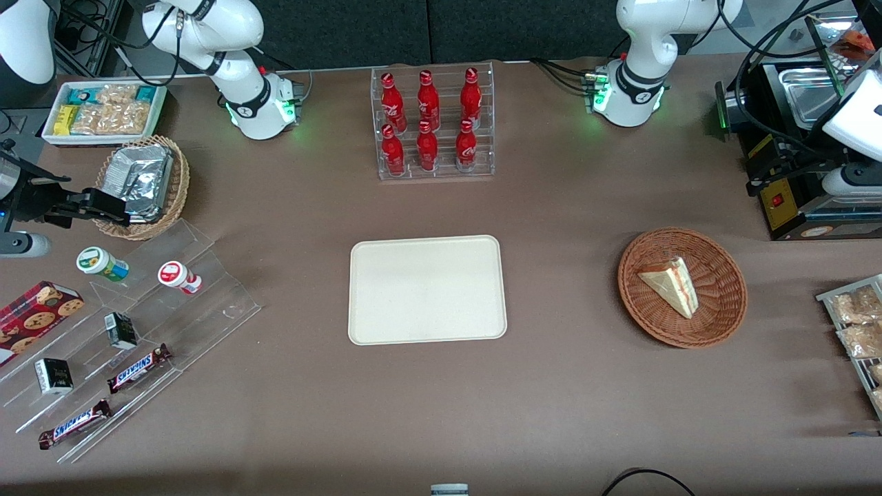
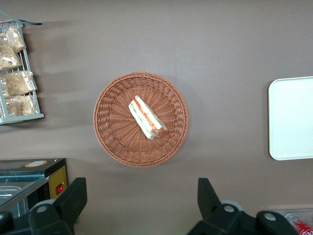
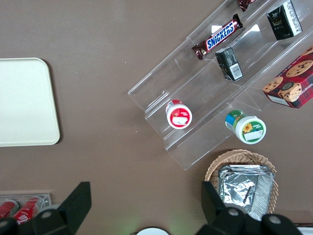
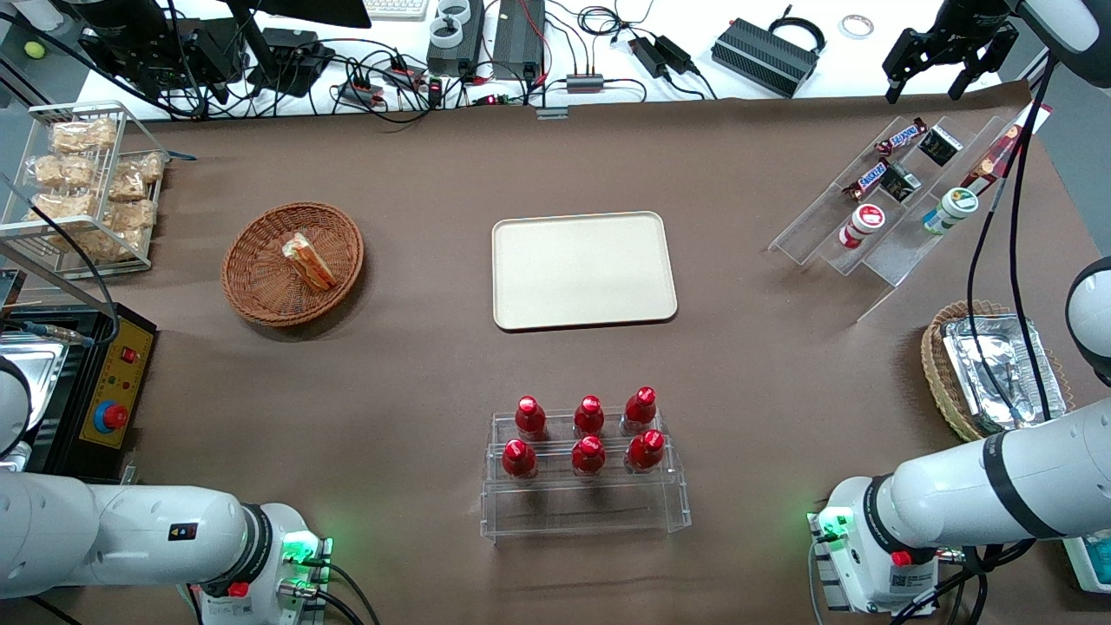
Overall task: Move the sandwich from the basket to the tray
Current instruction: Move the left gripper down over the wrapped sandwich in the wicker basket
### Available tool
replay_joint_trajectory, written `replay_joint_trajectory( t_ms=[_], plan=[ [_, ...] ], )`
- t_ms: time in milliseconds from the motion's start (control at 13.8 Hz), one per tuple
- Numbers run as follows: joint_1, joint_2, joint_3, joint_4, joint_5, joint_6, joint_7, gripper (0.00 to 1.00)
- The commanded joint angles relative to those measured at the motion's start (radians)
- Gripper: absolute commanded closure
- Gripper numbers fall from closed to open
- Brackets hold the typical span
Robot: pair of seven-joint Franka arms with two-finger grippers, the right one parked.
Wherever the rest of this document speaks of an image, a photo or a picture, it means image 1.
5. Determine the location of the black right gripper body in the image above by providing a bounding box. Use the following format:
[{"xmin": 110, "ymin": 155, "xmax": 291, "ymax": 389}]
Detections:
[{"xmin": 0, "ymin": 155, "xmax": 74, "ymax": 228}]

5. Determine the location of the triangular sandwich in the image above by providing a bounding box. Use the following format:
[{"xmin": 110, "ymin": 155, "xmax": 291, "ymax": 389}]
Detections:
[{"xmin": 637, "ymin": 256, "xmax": 700, "ymax": 320}]

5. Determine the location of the light wicker basket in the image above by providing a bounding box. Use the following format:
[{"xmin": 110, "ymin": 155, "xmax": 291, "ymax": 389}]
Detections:
[{"xmin": 93, "ymin": 134, "xmax": 191, "ymax": 241}]

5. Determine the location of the white snack tray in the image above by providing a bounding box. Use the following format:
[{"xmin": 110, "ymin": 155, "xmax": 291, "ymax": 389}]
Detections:
[{"xmin": 41, "ymin": 81, "xmax": 168, "ymax": 147}]

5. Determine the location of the brown wicker basket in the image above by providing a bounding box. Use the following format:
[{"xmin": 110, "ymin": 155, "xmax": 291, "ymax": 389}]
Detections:
[{"xmin": 617, "ymin": 227, "xmax": 748, "ymax": 349}]

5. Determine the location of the cream plastic tray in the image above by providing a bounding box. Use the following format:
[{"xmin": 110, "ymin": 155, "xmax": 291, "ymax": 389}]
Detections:
[{"xmin": 348, "ymin": 235, "xmax": 509, "ymax": 346}]

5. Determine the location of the black food warmer cabinet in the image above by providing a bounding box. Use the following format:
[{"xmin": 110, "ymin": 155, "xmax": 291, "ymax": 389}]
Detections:
[{"xmin": 715, "ymin": 0, "xmax": 882, "ymax": 240}]

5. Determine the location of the aluminium foil container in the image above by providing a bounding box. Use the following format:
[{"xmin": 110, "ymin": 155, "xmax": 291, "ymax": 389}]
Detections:
[{"xmin": 102, "ymin": 143, "xmax": 174, "ymax": 225}]

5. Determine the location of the green lid yogurt cup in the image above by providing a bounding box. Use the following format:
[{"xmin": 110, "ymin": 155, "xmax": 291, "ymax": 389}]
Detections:
[{"xmin": 76, "ymin": 246, "xmax": 130, "ymax": 283}]

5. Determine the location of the steel food pan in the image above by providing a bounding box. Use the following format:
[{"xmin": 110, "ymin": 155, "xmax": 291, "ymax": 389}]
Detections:
[{"xmin": 779, "ymin": 65, "xmax": 840, "ymax": 128}]

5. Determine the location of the clear nut snack bag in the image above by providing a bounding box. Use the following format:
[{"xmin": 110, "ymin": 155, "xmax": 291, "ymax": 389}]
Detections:
[
  {"xmin": 96, "ymin": 84, "xmax": 139, "ymax": 106},
  {"xmin": 72, "ymin": 103, "xmax": 150, "ymax": 136}
]

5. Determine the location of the red lid yogurt cup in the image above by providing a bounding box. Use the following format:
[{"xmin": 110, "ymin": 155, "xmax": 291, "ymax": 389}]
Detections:
[{"xmin": 158, "ymin": 260, "xmax": 203, "ymax": 296}]

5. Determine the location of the red tartan cookie box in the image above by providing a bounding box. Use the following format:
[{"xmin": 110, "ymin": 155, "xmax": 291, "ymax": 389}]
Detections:
[{"xmin": 0, "ymin": 280, "xmax": 85, "ymax": 368}]

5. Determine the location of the orange fried food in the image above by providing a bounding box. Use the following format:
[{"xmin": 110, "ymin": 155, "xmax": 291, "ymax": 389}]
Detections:
[{"xmin": 837, "ymin": 28, "xmax": 879, "ymax": 61}]

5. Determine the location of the black small carton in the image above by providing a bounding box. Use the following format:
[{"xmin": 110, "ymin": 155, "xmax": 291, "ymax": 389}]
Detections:
[
  {"xmin": 104, "ymin": 312, "xmax": 139, "ymax": 351},
  {"xmin": 34, "ymin": 358, "xmax": 74, "ymax": 395}
]

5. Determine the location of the clear acrylic stepped display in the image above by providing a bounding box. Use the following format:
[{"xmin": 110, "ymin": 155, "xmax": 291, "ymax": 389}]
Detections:
[{"xmin": 0, "ymin": 219, "xmax": 263, "ymax": 464}]

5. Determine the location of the black equipment rack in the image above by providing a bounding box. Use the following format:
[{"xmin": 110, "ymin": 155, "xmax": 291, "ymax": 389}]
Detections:
[{"xmin": 55, "ymin": 0, "xmax": 128, "ymax": 76}]

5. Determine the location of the brown snickers bar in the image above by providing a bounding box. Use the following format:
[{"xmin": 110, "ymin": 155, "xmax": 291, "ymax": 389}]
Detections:
[
  {"xmin": 107, "ymin": 343, "xmax": 173, "ymax": 395},
  {"xmin": 38, "ymin": 399, "xmax": 112, "ymax": 451}
]

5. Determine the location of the red cola bottle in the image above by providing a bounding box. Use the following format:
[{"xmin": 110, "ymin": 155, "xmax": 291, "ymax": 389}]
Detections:
[
  {"xmin": 416, "ymin": 121, "xmax": 439, "ymax": 172},
  {"xmin": 380, "ymin": 72, "xmax": 407, "ymax": 133},
  {"xmin": 381, "ymin": 124, "xmax": 405, "ymax": 176},
  {"xmin": 455, "ymin": 118, "xmax": 478, "ymax": 172},
  {"xmin": 417, "ymin": 70, "xmax": 440, "ymax": 132},
  {"xmin": 460, "ymin": 67, "xmax": 482, "ymax": 128}
]

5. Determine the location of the clear acrylic bottle rack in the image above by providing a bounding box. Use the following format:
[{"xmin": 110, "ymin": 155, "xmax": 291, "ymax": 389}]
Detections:
[{"xmin": 371, "ymin": 61, "xmax": 497, "ymax": 181}]

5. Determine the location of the grey wire snack tray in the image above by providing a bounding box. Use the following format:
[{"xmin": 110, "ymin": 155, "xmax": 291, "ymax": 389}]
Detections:
[{"xmin": 817, "ymin": 274, "xmax": 882, "ymax": 421}]

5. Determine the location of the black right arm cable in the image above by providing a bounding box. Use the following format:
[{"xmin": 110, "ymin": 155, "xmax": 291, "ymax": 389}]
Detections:
[{"xmin": 59, "ymin": 0, "xmax": 207, "ymax": 87}]

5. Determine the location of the black base cable bundle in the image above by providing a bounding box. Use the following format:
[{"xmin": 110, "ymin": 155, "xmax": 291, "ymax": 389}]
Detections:
[{"xmin": 529, "ymin": 57, "xmax": 595, "ymax": 95}]

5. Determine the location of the black looped cable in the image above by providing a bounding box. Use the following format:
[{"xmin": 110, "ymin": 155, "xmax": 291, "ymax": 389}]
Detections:
[{"xmin": 601, "ymin": 468, "xmax": 697, "ymax": 496}]

